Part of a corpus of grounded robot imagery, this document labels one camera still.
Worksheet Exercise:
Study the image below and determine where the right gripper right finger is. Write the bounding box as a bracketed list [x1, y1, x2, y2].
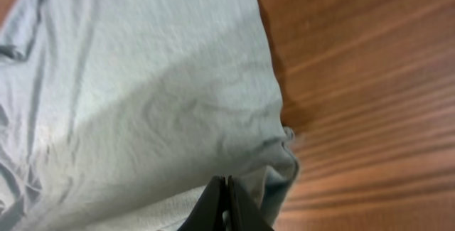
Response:
[227, 176, 273, 231]

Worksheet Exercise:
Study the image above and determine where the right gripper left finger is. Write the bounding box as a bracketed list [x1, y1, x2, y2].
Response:
[178, 176, 226, 231]

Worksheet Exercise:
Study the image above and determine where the light blue t-shirt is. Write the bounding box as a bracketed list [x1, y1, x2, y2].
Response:
[1, 0, 299, 230]

